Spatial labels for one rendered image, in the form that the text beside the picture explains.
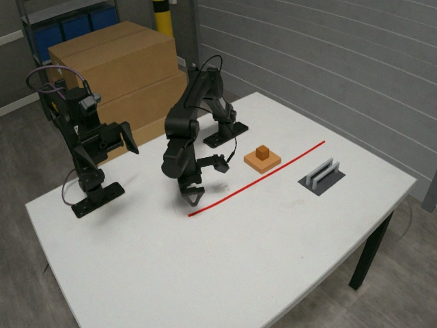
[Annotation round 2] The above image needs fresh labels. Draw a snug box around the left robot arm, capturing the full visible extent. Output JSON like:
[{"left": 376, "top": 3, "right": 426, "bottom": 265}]
[{"left": 161, "top": 66, "right": 249, "bottom": 179}]

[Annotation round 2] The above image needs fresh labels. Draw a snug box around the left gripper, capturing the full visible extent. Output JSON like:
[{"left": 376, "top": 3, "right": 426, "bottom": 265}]
[{"left": 177, "top": 154, "right": 228, "bottom": 207}]

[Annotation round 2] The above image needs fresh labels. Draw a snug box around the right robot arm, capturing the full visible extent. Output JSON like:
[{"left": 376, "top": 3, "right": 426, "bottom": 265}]
[{"left": 38, "top": 78, "right": 125, "bottom": 219}]

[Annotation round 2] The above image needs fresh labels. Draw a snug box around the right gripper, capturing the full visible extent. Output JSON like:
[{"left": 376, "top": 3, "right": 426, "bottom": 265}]
[{"left": 73, "top": 102, "right": 139, "bottom": 175}]

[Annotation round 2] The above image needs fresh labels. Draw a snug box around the grey rack with two rails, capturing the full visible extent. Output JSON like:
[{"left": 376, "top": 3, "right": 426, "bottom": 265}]
[{"left": 298, "top": 158, "right": 346, "bottom": 197}]

